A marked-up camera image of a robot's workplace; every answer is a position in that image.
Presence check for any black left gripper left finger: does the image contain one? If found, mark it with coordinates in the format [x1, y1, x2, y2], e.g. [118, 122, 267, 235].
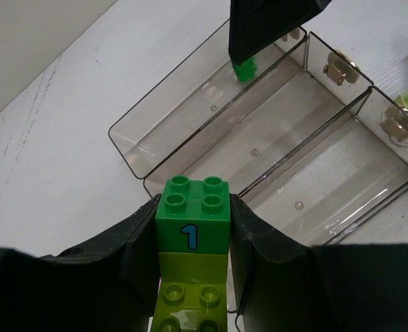
[0, 196, 160, 331]

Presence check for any clear container second row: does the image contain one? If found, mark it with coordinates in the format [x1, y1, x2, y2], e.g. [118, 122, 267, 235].
[143, 32, 373, 196]

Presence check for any gold knob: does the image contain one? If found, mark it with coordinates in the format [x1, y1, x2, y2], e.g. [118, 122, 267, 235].
[380, 106, 408, 143]
[323, 50, 360, 86]

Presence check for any green lego number one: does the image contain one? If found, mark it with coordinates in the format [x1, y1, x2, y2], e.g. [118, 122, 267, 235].
[155, 175, 231, 255]

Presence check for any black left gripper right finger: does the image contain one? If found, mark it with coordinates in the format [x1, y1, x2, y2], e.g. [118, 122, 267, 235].
[230, 194, 408, 331]

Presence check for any green lego small block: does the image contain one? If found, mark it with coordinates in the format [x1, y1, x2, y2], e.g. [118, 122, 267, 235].
[232, 56, 257, 83]

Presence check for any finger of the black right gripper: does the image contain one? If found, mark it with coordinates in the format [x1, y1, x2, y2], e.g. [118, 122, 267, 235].
[228, 0, 328, 65]

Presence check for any clear container first row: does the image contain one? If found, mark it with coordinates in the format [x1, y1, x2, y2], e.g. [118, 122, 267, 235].
[109, 24, 306, 183]

